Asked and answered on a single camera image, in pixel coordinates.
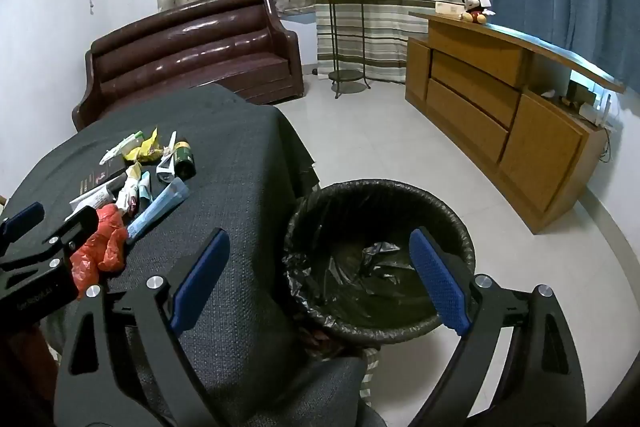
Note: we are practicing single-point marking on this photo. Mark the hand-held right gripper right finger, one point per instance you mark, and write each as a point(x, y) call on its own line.
point(440, 282)

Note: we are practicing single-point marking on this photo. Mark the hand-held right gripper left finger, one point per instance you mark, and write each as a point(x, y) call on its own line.
point(200, 282)

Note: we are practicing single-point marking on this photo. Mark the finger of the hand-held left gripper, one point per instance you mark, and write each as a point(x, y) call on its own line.
point(22, 217)
point(80, 222)

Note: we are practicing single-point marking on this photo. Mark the orange plastic bag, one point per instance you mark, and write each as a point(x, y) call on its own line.
point(105, 242)

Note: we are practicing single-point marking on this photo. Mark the dark red cigarette box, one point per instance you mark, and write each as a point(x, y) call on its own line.
point(102, 177)

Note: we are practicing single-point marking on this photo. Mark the black wicker trash bin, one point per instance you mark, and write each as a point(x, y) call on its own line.
point(462, 232)

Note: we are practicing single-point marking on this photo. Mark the blue white sachet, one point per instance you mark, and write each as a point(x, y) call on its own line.
point(145, 187)

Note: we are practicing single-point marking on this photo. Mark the black plastic bin liner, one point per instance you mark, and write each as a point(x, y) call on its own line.
point(360, 292)

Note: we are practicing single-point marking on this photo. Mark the green white wrapper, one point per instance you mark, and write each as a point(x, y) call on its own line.
point(120, 149)

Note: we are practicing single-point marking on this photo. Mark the yellow snack wrapper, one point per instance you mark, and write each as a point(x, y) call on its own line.
point(145, 149)

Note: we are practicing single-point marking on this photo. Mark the person's left forearm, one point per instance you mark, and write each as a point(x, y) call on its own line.
point(20, 367)

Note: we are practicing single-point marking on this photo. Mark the flat white tube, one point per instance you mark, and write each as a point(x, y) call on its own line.
point(95, 197)

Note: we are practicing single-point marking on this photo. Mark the white red snack wrapper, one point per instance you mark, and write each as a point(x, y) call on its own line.
point(129, 192)

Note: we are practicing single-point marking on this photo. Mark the long light blue tube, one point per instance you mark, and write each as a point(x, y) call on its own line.
point(160, 209)

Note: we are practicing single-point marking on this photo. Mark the crumpled white tube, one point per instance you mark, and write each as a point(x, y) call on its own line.
point(167, 164)

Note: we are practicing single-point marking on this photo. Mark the striped green beige cloth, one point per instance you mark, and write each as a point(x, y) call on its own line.
point(371, 372)

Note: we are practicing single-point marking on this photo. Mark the dark green bottle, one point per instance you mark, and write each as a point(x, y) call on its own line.
point(184, 162)

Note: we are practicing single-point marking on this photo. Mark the wooden cabinet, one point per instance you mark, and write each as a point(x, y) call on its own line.
point(540, 152)

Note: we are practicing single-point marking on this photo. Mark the brown leather sofa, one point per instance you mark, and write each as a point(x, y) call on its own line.
point(190, 57)

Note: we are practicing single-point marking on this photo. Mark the small white object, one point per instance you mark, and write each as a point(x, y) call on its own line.
point(548, 94)

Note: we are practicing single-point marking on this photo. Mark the black metal plant stand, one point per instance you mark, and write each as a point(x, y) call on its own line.
point(348, 78)

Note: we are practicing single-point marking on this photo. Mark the white router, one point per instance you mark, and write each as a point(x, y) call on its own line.
point(595, 112)

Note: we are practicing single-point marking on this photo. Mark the small dark box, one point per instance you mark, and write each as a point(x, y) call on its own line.
point(577, 93)

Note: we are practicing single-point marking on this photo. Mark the beige tissue box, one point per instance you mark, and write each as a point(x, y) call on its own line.
point(447, 8)

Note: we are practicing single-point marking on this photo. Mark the mouse plush toy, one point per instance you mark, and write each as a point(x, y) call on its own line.
point(472, 9)

